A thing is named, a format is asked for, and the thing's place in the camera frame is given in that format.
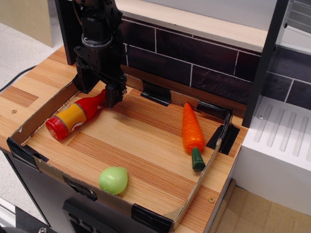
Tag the red yellow hot sauce bottle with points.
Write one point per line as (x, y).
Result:
(69, 119)

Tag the green toy pear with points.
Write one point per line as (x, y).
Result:
(113, 180)

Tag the white toy sink drainboard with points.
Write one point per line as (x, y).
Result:
(275, 158)

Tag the orange toy carrot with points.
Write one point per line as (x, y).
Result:
(193, 139)

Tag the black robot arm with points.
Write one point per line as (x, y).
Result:
(100, 21)

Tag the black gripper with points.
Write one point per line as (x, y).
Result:
(104, 65)

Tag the cardboard fence with black tape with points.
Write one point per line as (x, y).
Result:
(163, 193)

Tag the wooden shelf with black posts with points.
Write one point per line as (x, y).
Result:
(176, 56)

